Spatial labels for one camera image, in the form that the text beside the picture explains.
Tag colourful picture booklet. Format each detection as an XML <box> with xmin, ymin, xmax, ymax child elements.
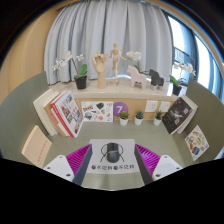
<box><xmin>184</xmin><ymin>124</ymin><xmax>210</xmax><ymax>162</ymax></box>

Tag beige paperback book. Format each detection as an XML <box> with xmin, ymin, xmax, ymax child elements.
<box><xmin>21</xmin><ymin>124</ymin><xmax>53</xmax><ymax>169</ymax></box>

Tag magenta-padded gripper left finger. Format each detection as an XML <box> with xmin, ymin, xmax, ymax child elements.
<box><xmin>43</xmin><ymin>143</ymin><xmax>93</xmax><ymax>187</ymax></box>

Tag wooden artist mannequin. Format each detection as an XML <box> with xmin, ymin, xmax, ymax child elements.
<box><xmin>108</xmin><ymin>41</ymin><xmax>128</xmax><ymax>84</ymax></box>

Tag white printed mouse pad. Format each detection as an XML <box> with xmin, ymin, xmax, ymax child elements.
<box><xmin>85</xmin><ymin>138</ymin><xmax>141</xmax><ymax>175</ymax></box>

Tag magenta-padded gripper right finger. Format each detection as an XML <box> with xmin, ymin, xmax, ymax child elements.
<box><xmin>134</xmin><ymin>144</ymin><xmax>183</xmax><ymax>185</ymax></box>

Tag black cover book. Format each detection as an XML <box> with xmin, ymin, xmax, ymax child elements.
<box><xmin>161</xmin><ymin>94</ymin><xmax>199</xmax><ymax>135</ymax></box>

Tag thin white book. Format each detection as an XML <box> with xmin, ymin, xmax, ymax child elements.
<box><xmin>39</xmin><ymin>93</ymin><xmax>63</xmax><ymax>136</ymax></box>

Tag grey curtain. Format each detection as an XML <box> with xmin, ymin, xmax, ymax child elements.
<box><xmin>43</xmin><ymin>0</ymin><xmax>174</xmax><ymax>86</ymax></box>

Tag white wall socket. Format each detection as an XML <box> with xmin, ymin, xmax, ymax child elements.
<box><xmin>158</xmin><ymin>100</ymin><xmax>172</xmax><ymax>113</ymax></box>
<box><xmin>144</xmin><ymin>100</ymin><xmax>159</xmax><ymax>113</ymax></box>

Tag thick white book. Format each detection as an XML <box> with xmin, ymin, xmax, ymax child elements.
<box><xmin>32</xmin><ymin>89</ymin><xmax>59</xmax><ymax>137</ymax></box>

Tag white orchid in dark pot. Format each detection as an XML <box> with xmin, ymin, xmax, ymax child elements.
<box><xmin>169</xmin><ymin>61</ymin><xmax>197</xmax><ymax>97</ymax></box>

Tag white book with red spine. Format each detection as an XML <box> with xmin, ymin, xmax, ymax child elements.
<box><xmin>49</xmin><ymin>106</ymin><xmax>73</xmax><ymax>138</ymax></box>

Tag white orchid in black pot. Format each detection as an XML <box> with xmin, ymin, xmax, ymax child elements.
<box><xmin>52</xmin><ymin>50</ymin><xmax>89</xmax><ymax>91</ymax></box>

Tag small plant in white pot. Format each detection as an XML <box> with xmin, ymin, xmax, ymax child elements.
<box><xmin>153</xmin><ymin>110</ymin><xmax>164</xmax><ymax>127</ymax></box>
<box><xmin>134</xmin><ymin>110</ymin><xmax>145</xmax><ymax>126</ymax></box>
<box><xmin>119</xmin><ymin>110</ymin><xmax>130</xmax><ymax>127</ymax></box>

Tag white sticker sheet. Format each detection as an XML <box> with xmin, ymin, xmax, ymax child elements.
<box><xmin>80</xmin><ymin>101</ymin><xmax>114</xmax><ymax>123</ymax></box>

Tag wooden hand model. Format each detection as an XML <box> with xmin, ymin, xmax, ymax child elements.
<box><xmin>91</xmin><ymin>51</ymin><xmax>108</xmax><ymax>90</ymax></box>

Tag dark grey computer mouse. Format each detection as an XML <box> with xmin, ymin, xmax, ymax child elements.
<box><xmin>105</xmin><ymin>142</ymin><xmax>121</xmax><ymax>163</ymax></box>

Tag round purple sticker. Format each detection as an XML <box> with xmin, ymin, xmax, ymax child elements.
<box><xmin>112</xmin><ymin>101</ymin><xmax>129</xmax><ymax>118</ymax></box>

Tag white orchid behind horses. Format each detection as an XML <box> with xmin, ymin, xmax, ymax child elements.
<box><xmin>125</xmin><ymin>50</ymin><xmax>149</xmax><ymax>76</ymax></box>

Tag pink wooden horse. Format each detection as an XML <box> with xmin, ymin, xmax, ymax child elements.
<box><xmin>126</xmin><ymin>65</ymin><xmax>148</xmax><ymax>90</ymax></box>

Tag glass window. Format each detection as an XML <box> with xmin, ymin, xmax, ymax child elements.
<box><xmin>166</xmin><ymin>14</ymin><xmax>224</xmax><ymax>101</ymax></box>

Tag black wooden horse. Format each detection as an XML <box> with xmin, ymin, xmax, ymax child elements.
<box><xmin>148</xmin><ymin>68</ymin><xmax>165</xmax><ymax>89</ymax></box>

